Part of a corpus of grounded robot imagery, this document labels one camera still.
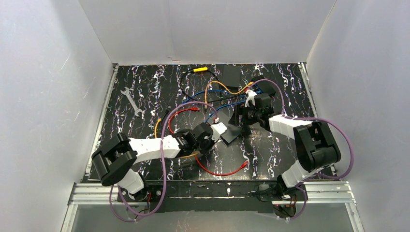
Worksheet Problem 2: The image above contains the black pad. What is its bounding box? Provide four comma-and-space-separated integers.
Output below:
218, 112, 245, 145

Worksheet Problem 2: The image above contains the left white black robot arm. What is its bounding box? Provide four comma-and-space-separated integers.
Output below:
91, 123, 227, 194

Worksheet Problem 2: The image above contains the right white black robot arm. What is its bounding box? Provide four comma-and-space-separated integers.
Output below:
229, 93, 341, 191

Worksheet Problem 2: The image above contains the black box at back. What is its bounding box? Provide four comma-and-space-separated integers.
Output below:
220, 64, 242, 91

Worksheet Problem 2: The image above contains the silver open-end wrench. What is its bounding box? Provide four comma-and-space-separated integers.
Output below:
120, 87, 143, 117

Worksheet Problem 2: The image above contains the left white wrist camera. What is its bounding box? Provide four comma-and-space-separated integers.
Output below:
210, 117, 227, 142

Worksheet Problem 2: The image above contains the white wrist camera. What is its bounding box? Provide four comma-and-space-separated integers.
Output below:
245, 89, 257, 108
210, 117, 227, 142

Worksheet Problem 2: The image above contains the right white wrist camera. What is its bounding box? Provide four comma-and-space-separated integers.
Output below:
245, 89, 257, 108

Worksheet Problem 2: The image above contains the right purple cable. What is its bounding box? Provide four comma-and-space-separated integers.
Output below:
248, 78, 355, 221

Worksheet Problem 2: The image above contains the purple cable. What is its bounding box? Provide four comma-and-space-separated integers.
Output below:
248, 78, 355, 221
109, 101, 220, 223

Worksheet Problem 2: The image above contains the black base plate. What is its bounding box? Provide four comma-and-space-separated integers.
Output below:
118, 180, 306, 216

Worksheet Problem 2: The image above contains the yellow handle screwdriver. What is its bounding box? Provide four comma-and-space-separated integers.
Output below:
187, 67, 208, 73

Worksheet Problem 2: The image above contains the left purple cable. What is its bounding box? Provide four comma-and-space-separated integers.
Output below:
109, 101, 220, 223

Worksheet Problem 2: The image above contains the aluminium front rail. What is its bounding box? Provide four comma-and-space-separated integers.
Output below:
62, 180, 364, 232

